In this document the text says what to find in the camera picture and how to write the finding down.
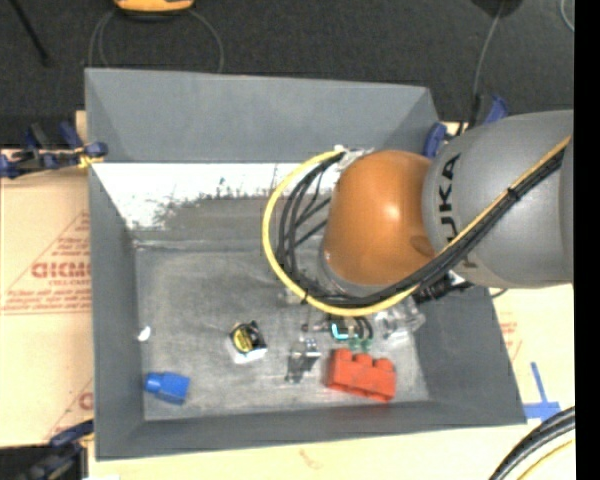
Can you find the blue toy brick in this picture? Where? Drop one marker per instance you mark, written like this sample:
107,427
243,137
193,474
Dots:
167,387

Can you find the small white scrap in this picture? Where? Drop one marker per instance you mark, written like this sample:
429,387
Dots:
144,333

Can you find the black and yellow tape measure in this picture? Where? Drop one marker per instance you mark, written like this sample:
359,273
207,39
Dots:
247,342

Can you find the black cylinder on white bracket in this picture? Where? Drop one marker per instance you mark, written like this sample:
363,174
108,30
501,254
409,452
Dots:
432,290

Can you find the grey metal bin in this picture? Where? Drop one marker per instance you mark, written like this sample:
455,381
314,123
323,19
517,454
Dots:
205,288

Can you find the red toy brick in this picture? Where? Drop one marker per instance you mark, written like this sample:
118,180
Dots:
362,375

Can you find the brown cardboard board red print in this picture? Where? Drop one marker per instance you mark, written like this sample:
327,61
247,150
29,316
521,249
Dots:
40,348

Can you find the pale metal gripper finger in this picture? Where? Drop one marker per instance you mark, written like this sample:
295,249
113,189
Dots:
294,368
312,349

